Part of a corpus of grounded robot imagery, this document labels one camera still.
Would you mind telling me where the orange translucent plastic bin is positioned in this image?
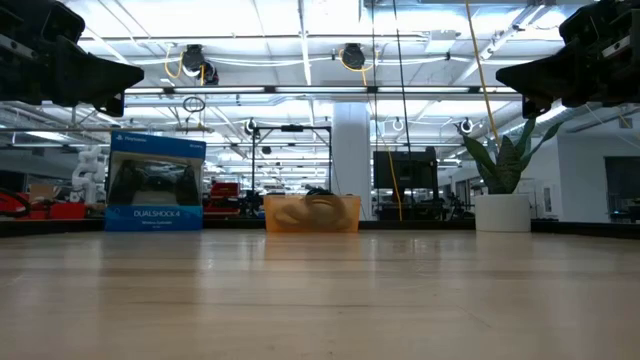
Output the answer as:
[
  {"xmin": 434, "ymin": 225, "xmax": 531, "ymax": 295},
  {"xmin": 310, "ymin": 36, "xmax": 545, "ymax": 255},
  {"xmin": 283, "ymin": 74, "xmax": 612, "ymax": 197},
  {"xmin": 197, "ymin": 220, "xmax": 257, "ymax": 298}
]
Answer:
[{"xmin": 263, "ymin": 194, "xmax": 362, "ymax": 234}]

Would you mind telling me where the white plant pot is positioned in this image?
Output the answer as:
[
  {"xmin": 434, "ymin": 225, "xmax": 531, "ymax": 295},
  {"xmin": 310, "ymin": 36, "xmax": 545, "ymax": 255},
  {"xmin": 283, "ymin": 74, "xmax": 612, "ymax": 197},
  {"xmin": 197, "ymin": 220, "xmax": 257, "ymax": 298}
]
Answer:
[{"xmin": 474, "ymin": 193, "xmax": 532, "ymax": 233}]

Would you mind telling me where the green snake plant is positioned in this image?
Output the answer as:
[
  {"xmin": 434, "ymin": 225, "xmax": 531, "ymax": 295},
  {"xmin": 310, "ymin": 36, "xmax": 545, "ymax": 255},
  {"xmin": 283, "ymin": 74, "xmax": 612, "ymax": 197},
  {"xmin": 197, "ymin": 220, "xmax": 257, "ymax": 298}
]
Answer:
[{"xmin": 462, "ymin": 117, "xmax": 564, "ymax": 196}]

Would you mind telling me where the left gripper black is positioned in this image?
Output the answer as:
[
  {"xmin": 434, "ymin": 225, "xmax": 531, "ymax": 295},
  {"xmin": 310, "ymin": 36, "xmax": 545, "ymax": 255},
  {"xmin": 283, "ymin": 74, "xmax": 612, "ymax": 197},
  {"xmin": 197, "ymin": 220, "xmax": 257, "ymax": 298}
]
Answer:
[{"xmin": 0, "ymin": 0, "xmax": 145, "ymax": 109}]

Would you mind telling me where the black round-coiled USB-C cable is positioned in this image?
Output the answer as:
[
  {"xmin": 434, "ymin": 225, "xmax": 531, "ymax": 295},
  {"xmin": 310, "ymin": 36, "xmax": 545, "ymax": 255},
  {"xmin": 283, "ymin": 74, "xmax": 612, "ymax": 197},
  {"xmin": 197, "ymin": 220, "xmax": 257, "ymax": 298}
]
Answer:
[{"xmin": 304, "ymin": 185, "xmax": 351, "ymax": 229}]

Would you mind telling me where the yellow hanging cable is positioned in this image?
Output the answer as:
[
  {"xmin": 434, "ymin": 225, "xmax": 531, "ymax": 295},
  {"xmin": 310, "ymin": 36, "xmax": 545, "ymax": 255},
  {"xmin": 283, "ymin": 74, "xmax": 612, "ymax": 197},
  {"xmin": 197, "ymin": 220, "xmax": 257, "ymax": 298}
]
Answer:
[{"xmin": 464, "ymin": 0, "xmax": 501, "ymax": 146}]

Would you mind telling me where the black overhead frame bar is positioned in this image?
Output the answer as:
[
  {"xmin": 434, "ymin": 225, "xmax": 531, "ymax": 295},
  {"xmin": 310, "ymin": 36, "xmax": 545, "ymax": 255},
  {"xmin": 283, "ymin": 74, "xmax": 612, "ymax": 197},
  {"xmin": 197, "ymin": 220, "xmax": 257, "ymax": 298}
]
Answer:
[{"xmin": 123, "ymin": 85, "xmax": 524, "ymax": 96}]

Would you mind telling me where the blue DualShock controller box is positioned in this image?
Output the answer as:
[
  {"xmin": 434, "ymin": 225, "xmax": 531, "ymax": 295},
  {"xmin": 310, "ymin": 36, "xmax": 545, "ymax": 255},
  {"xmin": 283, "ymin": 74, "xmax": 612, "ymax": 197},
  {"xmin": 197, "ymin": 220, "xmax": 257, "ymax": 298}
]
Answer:
[{"xmin": 104, "ymin": 130, "xmax": 207, "ymax": 233}]

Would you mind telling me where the cardboard box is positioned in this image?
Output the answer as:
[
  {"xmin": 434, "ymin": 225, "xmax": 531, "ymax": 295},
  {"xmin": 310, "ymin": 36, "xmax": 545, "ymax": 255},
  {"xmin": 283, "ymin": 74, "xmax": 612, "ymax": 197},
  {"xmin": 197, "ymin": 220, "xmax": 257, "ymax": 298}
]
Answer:
[{"xmin": 27, "ymin": 183, "xmax": 61, "ymax": 201}]

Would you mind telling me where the red tool cabinet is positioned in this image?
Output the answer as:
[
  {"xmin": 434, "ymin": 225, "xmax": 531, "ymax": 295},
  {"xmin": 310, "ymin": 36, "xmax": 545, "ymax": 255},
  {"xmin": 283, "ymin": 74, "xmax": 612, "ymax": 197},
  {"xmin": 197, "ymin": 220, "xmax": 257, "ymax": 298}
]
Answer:
[
  {"xmin": 209, "ymin": 182, "xmax": 241, "ymax": 217},
  {"xmin": 19, "ymin": 199, "xmax": 87, "ymax": 221}
]

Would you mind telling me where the white pillar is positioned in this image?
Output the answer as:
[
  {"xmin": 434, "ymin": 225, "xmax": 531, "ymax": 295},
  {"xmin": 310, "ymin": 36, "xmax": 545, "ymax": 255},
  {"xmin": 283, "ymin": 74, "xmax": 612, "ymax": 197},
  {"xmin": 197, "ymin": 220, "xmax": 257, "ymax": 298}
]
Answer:
[{"xmin": 332, "ymin": 102, "xmax": 374, "ymax": 221}]

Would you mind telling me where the black ceiling cable reel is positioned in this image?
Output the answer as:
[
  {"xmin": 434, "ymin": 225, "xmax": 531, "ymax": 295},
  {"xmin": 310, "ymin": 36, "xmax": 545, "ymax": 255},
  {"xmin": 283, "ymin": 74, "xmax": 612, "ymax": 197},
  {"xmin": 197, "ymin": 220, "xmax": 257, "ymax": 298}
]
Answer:
[
  {"xmin": 180, "ymin": 43, "xmax": 220, "ymax": 86},
  {"xmin": 341, "ymin": 42, "xmax": 367, "ymax": 71}
]

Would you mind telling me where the black screen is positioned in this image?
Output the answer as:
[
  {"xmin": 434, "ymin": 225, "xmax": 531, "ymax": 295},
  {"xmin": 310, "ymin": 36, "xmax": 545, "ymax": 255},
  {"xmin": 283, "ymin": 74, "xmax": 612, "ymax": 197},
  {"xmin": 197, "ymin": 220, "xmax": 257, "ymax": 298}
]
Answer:
[{"xmin": 373, "ymin": 147, "xmax": 440, "ymax": 191}]

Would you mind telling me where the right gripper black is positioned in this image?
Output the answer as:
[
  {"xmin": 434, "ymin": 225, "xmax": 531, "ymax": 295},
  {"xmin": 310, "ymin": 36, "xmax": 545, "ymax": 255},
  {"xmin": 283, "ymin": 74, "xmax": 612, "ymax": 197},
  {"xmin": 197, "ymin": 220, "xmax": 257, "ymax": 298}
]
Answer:
[{"xmin": 495, "ymin": 0, "xmax": 640, "ymax": 109}]

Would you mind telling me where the black aluminium table frame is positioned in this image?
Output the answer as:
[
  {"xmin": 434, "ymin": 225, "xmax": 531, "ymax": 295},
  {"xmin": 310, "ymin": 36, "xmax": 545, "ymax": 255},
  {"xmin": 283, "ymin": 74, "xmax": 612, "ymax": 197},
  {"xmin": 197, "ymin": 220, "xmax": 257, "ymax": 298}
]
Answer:
[{"xmin": 0, "ymin": 218, "xmax": 640, "ymax": 240}]

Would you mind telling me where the black frame rig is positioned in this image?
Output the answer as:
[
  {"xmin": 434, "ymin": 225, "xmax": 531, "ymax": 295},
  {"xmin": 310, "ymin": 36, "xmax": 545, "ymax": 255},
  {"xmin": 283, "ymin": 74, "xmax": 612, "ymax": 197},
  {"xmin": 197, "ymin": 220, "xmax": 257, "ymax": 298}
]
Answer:
[{"xmin": 251, "ymin": 124, "xmax": 333, "ymax": 201}]

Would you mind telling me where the black loosely USB-C cable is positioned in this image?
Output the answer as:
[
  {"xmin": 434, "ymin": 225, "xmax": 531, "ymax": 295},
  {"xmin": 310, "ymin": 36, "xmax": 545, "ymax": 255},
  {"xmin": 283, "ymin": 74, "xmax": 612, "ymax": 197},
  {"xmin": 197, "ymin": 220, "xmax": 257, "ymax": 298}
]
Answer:
[{"xmin": 273, "ymin": 198, "xmax": 321, "ymax": 230}]

